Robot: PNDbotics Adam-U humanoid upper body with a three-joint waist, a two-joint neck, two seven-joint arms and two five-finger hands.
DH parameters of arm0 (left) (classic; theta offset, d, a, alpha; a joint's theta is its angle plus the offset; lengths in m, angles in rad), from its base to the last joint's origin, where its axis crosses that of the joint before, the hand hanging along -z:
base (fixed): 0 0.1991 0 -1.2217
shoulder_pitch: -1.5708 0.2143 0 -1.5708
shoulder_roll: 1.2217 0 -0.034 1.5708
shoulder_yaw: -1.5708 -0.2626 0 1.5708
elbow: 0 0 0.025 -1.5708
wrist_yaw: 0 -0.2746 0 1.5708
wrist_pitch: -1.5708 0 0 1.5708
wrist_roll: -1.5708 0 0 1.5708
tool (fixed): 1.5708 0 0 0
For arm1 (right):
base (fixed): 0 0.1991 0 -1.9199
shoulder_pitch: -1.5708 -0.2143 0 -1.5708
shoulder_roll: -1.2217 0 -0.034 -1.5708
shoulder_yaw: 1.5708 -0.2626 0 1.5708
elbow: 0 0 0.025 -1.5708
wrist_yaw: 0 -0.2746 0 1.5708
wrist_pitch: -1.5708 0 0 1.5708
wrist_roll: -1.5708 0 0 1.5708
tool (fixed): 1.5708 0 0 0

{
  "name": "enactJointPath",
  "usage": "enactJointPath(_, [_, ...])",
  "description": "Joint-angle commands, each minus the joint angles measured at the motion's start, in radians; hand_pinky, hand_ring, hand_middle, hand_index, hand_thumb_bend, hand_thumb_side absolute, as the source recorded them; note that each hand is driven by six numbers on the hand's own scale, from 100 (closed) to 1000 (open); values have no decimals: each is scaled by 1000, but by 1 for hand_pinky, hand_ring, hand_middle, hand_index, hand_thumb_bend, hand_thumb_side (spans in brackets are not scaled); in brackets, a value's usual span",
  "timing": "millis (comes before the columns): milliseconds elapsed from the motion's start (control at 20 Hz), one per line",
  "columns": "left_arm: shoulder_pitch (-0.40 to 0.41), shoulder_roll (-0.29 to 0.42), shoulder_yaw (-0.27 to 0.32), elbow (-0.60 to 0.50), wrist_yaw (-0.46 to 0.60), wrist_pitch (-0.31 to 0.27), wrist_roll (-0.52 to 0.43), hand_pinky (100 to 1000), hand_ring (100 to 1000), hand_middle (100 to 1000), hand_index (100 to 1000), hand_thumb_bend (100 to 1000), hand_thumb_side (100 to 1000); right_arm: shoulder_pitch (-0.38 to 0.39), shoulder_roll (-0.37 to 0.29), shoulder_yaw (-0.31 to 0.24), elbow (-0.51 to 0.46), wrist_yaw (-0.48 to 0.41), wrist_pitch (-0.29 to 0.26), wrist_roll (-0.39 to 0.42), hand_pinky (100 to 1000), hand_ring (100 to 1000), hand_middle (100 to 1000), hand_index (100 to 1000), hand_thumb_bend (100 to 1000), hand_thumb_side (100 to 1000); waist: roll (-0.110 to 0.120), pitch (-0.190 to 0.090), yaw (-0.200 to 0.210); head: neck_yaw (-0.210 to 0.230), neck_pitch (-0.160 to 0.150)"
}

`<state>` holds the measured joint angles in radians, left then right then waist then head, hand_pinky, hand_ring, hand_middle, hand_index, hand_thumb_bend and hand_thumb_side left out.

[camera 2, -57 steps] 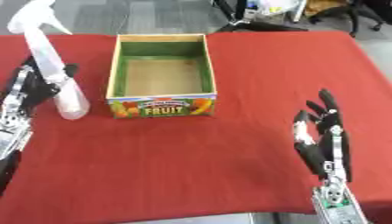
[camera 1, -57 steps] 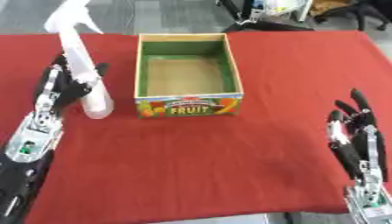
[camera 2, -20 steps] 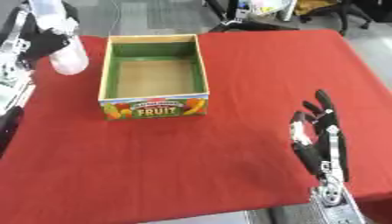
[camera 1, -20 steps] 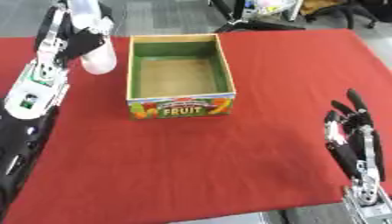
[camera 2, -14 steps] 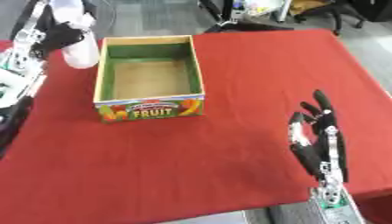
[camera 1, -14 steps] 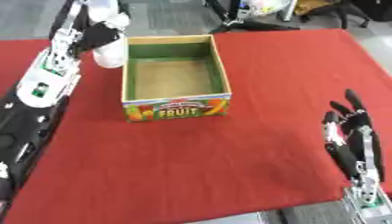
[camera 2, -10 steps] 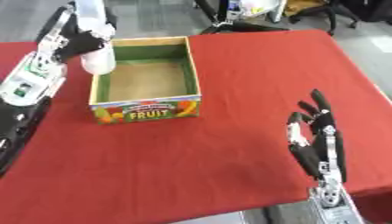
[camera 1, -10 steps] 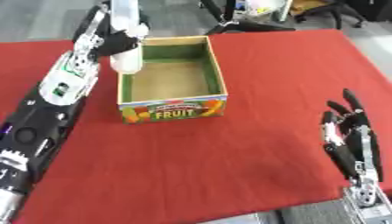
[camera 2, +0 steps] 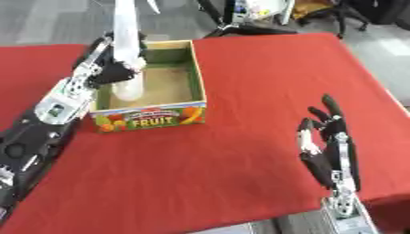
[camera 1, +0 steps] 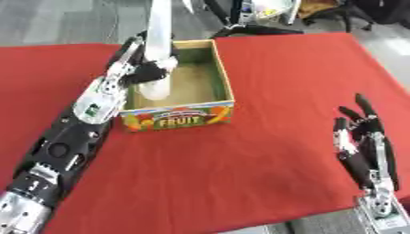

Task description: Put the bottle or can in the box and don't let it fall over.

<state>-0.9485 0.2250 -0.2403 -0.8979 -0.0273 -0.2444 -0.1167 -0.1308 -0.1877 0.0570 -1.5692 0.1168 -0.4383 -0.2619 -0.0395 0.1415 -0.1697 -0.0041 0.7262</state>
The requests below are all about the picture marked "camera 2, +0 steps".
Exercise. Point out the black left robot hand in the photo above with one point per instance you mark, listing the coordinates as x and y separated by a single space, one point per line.
109 71

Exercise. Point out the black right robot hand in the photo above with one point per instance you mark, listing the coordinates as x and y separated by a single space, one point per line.
331 146

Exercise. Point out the tall white bottle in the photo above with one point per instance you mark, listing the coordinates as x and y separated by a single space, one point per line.
128 51

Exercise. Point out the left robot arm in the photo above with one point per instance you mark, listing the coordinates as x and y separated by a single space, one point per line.
45 122

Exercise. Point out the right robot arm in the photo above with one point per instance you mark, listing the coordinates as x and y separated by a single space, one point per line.
347 210

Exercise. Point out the cardboard box with green inside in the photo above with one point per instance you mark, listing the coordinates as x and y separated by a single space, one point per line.
155 91

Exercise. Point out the black office chair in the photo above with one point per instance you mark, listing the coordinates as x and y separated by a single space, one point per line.
341 15

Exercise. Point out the black tripod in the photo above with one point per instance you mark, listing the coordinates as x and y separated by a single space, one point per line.
240 27

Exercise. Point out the white printed bag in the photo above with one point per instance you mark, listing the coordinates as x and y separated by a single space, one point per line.
264 10

